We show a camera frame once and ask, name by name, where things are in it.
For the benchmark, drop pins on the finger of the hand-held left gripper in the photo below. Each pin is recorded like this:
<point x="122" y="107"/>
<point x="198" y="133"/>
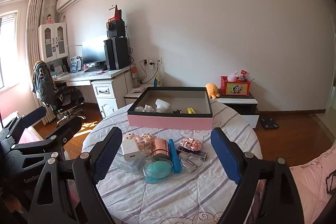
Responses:
<point x="67" y="128"/>
<point x="31" y="116"/>

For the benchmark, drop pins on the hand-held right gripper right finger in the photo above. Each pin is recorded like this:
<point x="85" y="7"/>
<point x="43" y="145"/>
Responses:
<point x="225" y="158"/>

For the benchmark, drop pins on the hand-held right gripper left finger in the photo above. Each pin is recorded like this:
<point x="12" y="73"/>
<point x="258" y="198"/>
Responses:
<point x="107" y="155"/>

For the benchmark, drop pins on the white charger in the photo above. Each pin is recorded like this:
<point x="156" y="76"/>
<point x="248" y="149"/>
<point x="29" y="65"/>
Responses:
<point x="130" y="150"/>

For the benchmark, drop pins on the clear plastic floss box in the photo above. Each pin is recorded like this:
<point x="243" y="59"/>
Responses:
<point x="131" y="166"/>

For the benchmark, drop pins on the pink block toy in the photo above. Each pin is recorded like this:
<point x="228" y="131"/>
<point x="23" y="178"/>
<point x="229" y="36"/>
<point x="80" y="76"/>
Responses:
<point x="190" y="144"/>

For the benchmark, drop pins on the cream doll figurine pink paws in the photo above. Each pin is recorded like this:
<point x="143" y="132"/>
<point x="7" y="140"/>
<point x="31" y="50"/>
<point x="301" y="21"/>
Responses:
<point x="145" y="140"/>

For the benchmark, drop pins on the teal face brush clear case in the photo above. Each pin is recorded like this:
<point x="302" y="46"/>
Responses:
<point x="157" y="170"/>

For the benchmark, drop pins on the rose gold jar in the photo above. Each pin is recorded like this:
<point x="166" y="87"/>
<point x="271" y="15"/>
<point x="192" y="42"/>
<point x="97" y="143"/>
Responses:
<point x="160" y="149"/>

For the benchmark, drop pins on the pink storage box black rim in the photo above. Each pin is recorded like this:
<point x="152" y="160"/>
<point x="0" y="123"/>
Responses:
<point x="170" y="121"/>

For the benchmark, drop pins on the dark blue small box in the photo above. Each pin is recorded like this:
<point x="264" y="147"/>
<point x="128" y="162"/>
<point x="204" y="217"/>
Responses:
<point x="201" y="155"/>

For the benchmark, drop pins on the black office chair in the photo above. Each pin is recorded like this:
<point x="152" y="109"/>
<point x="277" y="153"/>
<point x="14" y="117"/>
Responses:
<point x="67" y="100"/>

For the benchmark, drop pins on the clear plastic plug case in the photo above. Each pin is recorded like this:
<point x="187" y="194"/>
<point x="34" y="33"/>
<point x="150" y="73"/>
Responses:
<point x="191" y="165"/>

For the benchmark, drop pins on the dark jacket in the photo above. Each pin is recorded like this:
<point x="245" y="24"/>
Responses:
<point x="43" y="79"/>

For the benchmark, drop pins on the black white low cabinet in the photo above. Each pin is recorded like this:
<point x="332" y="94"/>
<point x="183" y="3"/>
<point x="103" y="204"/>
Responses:
<point x="236" y="108"/>

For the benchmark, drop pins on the blue tube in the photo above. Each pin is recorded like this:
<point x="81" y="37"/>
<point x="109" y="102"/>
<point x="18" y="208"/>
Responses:
<point x="174" y="158"/>

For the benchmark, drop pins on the white desk drawer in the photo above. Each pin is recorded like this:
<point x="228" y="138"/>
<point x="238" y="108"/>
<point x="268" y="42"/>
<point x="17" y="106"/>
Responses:
<point x="104" y="89"/>

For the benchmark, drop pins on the black bathroom scale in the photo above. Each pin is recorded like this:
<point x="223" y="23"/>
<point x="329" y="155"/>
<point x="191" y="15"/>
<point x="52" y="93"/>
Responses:
<point x="269" y="123"/>

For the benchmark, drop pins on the yellow packet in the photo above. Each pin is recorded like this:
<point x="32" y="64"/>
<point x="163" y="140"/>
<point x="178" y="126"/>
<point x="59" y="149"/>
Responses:
<point x="191" y="110"/>

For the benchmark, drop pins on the white side cabinet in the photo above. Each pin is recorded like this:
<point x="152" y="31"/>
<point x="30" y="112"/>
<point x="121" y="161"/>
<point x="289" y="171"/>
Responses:
<point x="130" y="99"/>

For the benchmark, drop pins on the white cat figurine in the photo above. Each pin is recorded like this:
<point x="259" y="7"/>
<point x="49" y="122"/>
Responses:
<point x="148" y="108"/>

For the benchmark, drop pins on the blue white box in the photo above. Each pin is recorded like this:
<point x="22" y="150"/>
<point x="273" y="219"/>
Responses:
<point x="75" y="64"/>

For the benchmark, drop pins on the black keyboard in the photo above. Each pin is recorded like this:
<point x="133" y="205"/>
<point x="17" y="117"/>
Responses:
<point x="95" y="69"/>

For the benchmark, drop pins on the black hair clip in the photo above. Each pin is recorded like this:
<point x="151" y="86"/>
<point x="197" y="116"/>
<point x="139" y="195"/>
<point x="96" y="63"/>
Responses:
<point x="178" y="111"/>

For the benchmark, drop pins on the window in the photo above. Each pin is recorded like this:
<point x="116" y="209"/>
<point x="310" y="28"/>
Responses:
<point x="10" y="50"/>

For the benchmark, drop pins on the striped white tablecloth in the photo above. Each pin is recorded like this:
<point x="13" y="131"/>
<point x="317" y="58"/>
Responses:
<point x="170" y="200"/>

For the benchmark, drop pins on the orange octopus plush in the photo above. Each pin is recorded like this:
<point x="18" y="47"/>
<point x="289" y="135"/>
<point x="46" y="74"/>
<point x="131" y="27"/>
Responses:
<point x="212" y="90"/>

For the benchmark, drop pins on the red storage crate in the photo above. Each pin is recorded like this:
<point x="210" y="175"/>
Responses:
<point x="235" y="88"/>

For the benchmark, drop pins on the white desk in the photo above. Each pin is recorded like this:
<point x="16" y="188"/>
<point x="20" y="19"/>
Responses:
<point x="115" y="73"/>

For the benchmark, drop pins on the pink white pouch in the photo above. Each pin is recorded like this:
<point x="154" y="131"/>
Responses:
<point x="138" y="89"/>

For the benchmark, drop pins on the white plastic device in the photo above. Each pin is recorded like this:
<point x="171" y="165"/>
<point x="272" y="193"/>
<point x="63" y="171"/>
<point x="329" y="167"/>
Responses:
<point x="162" y="104"/>

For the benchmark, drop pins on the white glass door cabinet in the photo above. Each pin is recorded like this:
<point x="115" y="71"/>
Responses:
<point x="52" y="40"/>

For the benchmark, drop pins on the computer monitor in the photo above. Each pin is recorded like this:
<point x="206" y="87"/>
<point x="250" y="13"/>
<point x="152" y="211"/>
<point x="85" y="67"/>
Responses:
<point x="94" y="52"/>

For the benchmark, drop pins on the pink plush toy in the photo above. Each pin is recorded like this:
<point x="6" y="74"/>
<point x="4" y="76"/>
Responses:
<point x="232" y="76"/>

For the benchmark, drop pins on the orange cap bottle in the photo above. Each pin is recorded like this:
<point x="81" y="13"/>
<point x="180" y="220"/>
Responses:
<point x="135" y="77"/>

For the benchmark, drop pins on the beige curtain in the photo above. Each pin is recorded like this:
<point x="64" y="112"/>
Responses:
<point x="35" y="29"/>

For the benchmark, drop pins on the red tag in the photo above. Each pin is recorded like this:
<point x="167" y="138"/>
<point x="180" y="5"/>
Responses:
<point x="244" y="73"/>

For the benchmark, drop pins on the pink printed blanket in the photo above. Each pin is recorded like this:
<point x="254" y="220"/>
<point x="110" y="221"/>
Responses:
<point x="312" y="182"/>

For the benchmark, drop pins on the blue snack bag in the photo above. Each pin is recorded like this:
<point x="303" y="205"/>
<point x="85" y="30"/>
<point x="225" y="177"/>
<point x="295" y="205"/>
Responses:
<point x="158" y="81"/>

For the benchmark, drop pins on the black computer tower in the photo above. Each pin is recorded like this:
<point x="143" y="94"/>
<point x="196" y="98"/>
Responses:
<point x="119" y="53"/>

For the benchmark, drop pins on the small pink doll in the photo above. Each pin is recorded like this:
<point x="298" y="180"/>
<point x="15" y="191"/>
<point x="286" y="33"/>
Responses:
<point x="48" y="19"/>

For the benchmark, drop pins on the red white box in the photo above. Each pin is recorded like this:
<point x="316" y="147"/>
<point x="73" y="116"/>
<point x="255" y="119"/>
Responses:
<point x="114" y="12"/>

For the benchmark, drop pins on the wall socket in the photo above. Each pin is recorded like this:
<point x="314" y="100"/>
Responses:
<point x="151" y="61"/>
<point x="144" y="61"/>
<point x="159" y="60"/>

